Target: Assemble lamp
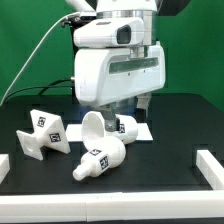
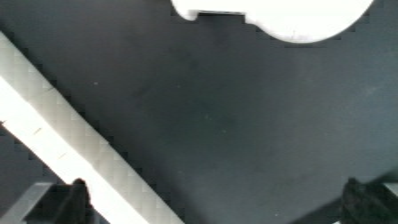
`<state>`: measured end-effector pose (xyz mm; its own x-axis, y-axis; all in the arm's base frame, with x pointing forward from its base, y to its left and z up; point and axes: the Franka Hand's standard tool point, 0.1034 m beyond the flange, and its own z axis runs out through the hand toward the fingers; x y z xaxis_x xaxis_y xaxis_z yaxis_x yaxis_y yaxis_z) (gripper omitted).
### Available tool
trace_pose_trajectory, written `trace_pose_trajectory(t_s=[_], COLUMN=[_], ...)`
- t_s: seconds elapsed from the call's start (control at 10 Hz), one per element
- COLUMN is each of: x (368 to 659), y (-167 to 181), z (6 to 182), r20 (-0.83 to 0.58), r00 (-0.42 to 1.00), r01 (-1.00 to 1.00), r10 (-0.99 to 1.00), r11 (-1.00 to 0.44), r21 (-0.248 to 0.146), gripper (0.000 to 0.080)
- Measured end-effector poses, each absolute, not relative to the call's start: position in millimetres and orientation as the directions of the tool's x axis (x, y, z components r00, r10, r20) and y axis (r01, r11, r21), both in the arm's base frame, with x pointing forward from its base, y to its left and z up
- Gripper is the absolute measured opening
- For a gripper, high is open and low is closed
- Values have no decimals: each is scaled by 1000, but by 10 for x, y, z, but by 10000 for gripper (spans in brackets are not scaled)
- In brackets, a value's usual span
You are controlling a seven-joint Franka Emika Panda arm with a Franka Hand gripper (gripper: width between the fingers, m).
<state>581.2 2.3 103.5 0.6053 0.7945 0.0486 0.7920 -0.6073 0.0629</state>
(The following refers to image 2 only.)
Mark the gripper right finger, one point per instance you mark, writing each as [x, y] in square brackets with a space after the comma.
[368, 204]

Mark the white lamp base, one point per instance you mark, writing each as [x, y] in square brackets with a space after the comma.
[299, 21]

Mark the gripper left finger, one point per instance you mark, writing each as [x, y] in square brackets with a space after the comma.
[52, 204]

